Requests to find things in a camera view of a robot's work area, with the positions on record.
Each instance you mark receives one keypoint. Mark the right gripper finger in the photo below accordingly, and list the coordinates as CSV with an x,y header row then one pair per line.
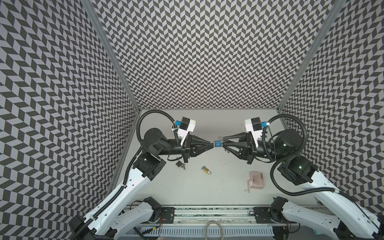
x,y
237,151
237,139

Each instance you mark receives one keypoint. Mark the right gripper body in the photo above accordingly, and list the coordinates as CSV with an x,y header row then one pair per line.
x,y
250,147

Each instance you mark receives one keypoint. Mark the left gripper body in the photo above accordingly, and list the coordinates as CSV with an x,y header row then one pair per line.
x,y
186,149

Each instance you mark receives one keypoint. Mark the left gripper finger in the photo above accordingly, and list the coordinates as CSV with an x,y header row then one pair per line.
x,y
199,142
198,150

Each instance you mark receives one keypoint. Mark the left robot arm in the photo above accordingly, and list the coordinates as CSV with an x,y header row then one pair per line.
x,y
108,221

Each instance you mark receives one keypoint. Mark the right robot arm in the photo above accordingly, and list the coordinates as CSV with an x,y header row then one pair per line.
x,y
296,177

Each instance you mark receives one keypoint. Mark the black padlock with keys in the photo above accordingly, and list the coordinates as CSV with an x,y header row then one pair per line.
x,y
181,165

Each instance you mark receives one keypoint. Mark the small brass padlock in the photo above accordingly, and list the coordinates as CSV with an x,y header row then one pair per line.
x,y
206,170

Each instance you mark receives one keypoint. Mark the pink padlock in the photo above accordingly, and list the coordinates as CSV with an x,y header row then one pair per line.
x,y
256,181

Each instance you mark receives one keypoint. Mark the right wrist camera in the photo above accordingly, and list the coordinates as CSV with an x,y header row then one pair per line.
x,y
255,127

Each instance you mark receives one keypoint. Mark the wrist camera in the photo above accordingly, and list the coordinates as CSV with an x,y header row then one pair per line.
x,y
255,127
183,127

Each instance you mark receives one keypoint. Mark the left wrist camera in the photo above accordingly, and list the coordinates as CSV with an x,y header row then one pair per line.
x,y
183,127

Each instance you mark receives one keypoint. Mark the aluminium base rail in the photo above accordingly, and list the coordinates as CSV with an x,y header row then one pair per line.
x,y
227,215

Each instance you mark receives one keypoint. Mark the white vented cable duct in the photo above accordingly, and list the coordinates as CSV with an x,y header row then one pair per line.
x,y
211,231

